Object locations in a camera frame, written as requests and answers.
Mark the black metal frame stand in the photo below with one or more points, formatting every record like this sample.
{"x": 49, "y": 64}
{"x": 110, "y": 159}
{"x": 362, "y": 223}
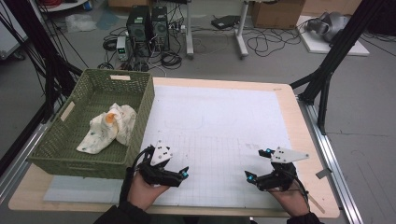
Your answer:
{"x": 40, "y": 46}
{"x": 342, "y": 46}

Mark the white grid mat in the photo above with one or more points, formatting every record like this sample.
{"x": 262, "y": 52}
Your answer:
{"x": 218, "y": 109}

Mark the grey bench power supply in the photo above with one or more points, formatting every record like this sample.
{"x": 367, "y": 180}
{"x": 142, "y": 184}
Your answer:
{"x": 122, "y": 46}

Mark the white floor board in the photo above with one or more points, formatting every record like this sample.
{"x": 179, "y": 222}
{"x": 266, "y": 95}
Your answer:
{"x": 317, "y": 46}

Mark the large black computer tower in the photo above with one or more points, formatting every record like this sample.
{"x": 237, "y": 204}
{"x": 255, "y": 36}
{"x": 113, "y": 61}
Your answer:
{"x": 138, "y": 28}

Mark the aluminium rail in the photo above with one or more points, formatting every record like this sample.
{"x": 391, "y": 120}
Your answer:
{"x": 330, "y": 155}
{"x": 18, "y": 165}

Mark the slim black computer tower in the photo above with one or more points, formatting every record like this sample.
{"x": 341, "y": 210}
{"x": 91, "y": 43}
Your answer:
{"x": 160, "y": 28}

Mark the grey helmet-shaped shell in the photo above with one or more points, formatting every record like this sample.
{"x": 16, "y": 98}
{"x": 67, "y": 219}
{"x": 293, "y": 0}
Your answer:
{"x": 330, "y": 26}

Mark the flat black device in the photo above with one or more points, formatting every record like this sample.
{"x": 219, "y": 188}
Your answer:
{"x": 225, "y": 21}

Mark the brown cardboard box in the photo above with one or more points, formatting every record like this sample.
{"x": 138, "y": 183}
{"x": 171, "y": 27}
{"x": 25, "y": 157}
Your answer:
{"x": 277, "y": 14}

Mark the small metal bracket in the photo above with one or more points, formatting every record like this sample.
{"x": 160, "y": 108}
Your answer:
{"x": 323, "y": 173}

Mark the white cabinet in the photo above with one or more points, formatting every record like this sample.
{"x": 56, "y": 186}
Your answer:
{"x": 9, "y": 34}

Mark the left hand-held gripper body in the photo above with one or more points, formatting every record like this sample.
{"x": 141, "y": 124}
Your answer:
{"x": 158, "y": 175}

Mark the cream printed cloth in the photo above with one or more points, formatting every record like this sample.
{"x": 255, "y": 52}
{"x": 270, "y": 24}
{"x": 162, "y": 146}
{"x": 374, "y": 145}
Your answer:
{"x": 102, "y": 130}

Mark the clear plastic bag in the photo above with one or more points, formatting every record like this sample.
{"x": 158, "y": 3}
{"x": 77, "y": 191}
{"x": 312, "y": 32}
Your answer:
{"x": 81, "y": 23}

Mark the pale wooden stick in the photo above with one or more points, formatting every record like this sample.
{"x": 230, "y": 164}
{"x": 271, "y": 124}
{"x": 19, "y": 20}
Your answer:
{"x": 317, "y": 204}

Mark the green woven basket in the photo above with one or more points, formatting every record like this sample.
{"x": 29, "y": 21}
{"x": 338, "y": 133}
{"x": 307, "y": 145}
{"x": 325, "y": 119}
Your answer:
{"x": 102, "y": 90}

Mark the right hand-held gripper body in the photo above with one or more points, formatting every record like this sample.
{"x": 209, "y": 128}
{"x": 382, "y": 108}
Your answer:
{"x": 280, "y": 179}

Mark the white desk leg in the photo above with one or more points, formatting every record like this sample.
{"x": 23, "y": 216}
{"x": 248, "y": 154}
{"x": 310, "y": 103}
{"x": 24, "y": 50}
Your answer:
{"x": 189, "y": 31}
{"x": 241, "y": 34}

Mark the person's right hand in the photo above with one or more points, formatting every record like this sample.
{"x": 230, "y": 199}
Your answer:
{"x": 294, "y": 202}

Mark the person's left hand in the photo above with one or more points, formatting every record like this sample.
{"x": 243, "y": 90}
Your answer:
{"x": 143, "y": 194}

